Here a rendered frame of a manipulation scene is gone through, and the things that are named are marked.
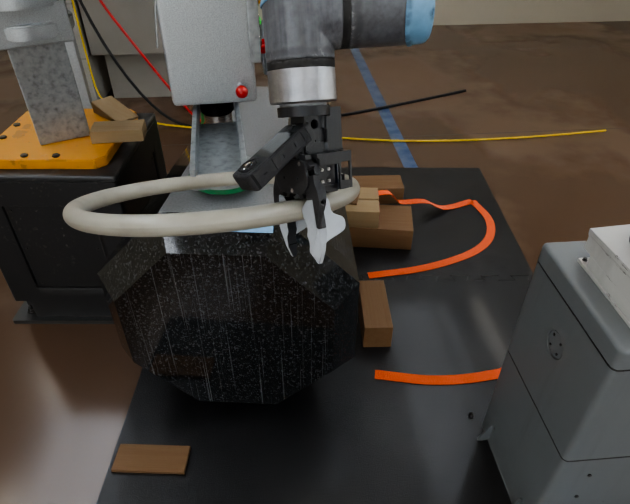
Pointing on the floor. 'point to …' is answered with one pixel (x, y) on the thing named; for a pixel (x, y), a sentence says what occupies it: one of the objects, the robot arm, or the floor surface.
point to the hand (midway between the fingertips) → (301, 252)
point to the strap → (431, 269)
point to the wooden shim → (151, 459)
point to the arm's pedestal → (572, 394)
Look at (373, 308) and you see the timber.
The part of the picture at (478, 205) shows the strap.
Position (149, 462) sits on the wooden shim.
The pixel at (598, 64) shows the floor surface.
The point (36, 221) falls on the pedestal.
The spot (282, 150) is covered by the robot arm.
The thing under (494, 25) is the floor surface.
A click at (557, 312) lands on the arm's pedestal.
